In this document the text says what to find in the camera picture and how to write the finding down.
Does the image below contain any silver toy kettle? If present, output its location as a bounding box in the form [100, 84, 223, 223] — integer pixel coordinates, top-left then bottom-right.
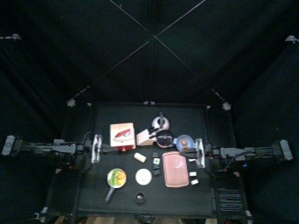
[150, 111, 172, 131]

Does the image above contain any grey bowl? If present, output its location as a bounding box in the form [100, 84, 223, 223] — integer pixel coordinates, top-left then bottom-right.
[175, 134, 196, 152]

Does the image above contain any orange toy vegetable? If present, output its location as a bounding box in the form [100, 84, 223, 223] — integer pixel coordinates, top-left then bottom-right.
[116, 171, 126, 184]

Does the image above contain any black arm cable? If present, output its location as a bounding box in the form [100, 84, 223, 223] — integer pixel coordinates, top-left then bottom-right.
[81, 131, 94, 144]
[227, 150, 251, 171]

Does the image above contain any pink toy tray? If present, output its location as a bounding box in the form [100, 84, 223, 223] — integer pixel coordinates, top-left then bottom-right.
[161, 150, 191, 188]

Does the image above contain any thin diagonal frame cord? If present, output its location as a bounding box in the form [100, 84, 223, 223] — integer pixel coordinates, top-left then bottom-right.
[72, 0, 207, 100]
[108, 0, 228, 103]

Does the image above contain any yellow-green toy vegetable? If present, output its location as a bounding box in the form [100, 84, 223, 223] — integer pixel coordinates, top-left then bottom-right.
[106, 170, 118, 186]

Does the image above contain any shiny metal cup with handle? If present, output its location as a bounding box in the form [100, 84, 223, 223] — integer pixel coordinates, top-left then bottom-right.
[134, 192, 146, 205]

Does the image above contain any toy frying pan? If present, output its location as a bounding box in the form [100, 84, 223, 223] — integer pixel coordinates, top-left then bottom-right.
[102, 167, 128, 204]

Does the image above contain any cream toy corn piece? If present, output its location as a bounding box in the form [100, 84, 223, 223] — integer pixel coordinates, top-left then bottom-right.
[133, 152, 148, 164]

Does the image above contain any white round plate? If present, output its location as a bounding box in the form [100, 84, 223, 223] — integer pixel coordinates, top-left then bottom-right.
[134, 168, 153, 186]

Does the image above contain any metal table corner clamp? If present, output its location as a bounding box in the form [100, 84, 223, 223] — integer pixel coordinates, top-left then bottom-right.
[33, 206, 50, 222]
[244, 210, 255, 224]

